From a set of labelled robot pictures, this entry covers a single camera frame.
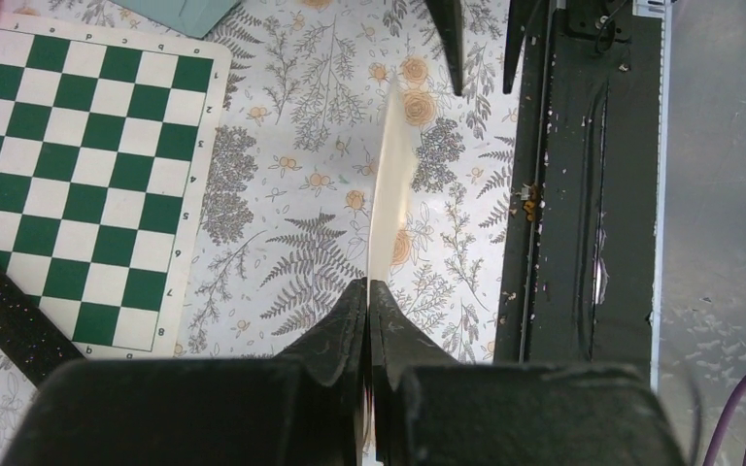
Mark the green white chessboard mat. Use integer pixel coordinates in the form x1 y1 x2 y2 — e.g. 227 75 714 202
0 13 231 358

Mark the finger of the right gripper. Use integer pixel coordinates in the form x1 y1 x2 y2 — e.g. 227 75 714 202
425 0 464 97
502 0 540 94

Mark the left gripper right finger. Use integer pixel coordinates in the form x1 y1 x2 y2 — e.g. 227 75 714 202
368 280 687 465

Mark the grey-blue envelope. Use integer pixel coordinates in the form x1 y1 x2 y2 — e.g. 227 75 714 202
113 0 240 39

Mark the floral patterned table mat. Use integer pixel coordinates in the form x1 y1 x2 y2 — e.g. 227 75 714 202
0 1 518 465

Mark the black silver microphone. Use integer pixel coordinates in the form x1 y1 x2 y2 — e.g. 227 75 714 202
0 266 85 385

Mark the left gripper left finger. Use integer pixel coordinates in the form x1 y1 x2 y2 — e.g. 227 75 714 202
3 279 367 465

